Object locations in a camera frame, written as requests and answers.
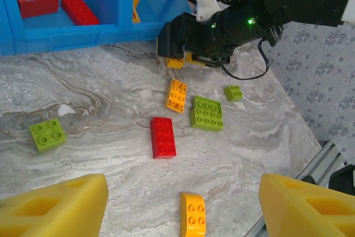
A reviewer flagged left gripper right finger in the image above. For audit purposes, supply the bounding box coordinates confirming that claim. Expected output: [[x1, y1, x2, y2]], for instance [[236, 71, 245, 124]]
[[258, 173, 355, 237]]

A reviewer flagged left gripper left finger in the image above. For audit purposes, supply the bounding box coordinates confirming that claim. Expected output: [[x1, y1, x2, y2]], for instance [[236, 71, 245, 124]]
[[0, 173, 109, 237]]

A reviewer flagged orange two-by-four lego brick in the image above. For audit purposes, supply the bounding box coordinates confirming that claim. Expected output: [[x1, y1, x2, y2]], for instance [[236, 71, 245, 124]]
[[165, 78, 189, 114]]

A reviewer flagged small green lego brick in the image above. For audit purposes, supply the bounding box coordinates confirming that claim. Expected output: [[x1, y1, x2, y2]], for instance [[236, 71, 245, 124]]
[[224, 84, 244, 103]]

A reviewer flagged green two-by-two lego brick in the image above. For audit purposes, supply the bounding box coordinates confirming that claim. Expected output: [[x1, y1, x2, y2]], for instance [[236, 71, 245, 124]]
[[29, 118, 68, 154]]

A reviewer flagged large stepped green lego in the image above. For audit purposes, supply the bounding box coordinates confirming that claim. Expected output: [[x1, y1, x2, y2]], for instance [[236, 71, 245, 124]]
[[189, 95, 225, 133]]

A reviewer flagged red two-by-four lego brick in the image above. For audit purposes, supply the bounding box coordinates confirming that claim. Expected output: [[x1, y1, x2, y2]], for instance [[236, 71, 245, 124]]
[[149, 117, 178, 160]]

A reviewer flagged yellow curved lego piece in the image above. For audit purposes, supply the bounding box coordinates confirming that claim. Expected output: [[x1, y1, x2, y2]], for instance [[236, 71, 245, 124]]
[[180, 191, 207, 237]]

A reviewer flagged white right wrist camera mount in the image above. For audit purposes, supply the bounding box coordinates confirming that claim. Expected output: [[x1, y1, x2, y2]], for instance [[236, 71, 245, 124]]
[[190, 0, 223, 23]]

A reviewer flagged thin black camera cable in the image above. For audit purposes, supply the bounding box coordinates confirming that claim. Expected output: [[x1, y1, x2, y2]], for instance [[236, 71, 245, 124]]
[[221, 38, 269, 80]]

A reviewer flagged aluminium front frame rail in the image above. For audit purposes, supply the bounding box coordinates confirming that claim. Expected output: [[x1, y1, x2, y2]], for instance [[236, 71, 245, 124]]
[[244, 139, 355, 237]]

